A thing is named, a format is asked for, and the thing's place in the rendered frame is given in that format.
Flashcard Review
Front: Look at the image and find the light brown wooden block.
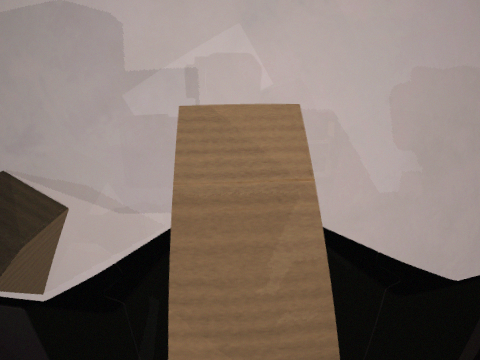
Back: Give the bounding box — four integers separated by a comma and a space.
168, 104, 341, 360

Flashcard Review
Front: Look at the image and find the brown wooden triangular block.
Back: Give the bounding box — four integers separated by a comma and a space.
0, 171, 68, 295

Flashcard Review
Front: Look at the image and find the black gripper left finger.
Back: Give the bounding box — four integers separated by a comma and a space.
0, 228, 171, 360

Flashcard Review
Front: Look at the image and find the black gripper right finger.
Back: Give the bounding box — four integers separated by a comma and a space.
323, 227, 480, 360

